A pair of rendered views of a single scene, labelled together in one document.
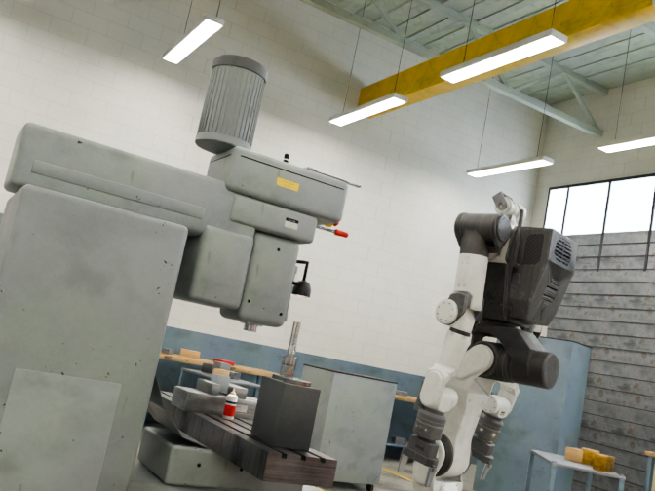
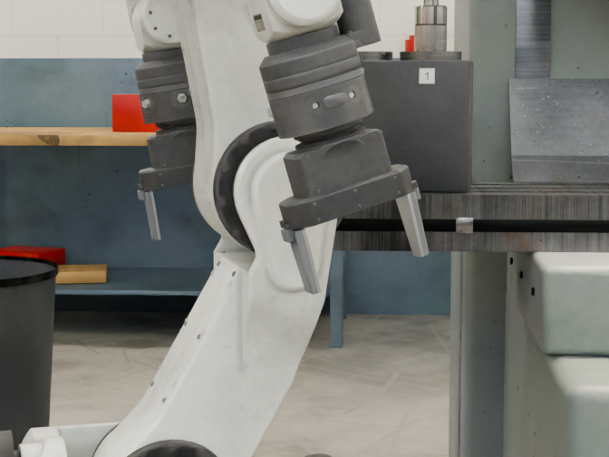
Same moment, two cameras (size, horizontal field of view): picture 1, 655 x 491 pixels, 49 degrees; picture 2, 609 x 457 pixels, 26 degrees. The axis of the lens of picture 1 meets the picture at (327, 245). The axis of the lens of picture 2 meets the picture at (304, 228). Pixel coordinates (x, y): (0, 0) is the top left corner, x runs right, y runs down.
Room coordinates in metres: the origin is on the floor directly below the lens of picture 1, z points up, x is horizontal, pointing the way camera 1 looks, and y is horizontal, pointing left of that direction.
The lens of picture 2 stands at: (3.20, -1.69, 1.13)
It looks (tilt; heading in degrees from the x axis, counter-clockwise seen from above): 7 degrees down; 122
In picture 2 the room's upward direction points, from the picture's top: straight up
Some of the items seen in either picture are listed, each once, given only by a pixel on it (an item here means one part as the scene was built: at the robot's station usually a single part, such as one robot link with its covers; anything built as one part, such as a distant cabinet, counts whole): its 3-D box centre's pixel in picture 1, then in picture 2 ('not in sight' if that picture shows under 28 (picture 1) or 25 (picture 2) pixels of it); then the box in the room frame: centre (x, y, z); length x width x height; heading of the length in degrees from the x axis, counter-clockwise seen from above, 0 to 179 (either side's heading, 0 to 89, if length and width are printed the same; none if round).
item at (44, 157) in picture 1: (138, 192); not in sight; (2.37, 0.66, 1.66); 0.80 x 0.23 x 0.20; 118
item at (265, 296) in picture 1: (258, 279); not in sight; (2.61, 0.22, 1.47); 0.21 x 0.19 x 0.32; 28
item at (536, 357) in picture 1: (512, 355); not in sight; (2.30, -0.65, 1.37); 0.28 x 0.13 x 0.18; 47
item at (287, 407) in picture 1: (285, 409); (395, 120); (2.30, 0.03, 1.06); 0.22 x 0.12 x 0.20; 22
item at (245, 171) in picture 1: (276, 188); not in sight; (2.60, 0.23, 1.81); 0.47 x 0.26 x 0.16; 118
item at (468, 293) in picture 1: (465, 291); not in sight; (2.19, -0.44, 1.52); 0.13 x 0.12 x 0.22; 135
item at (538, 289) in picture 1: (517, 273); not in sight; (2.32, -0.63, 1.63); 0.34 x 0.30 x 0.36; 137
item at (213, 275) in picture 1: (211, 267); not in sight; (2.52, 0.39, 1.47); 0.24 x 0.19 x 0.26; 28
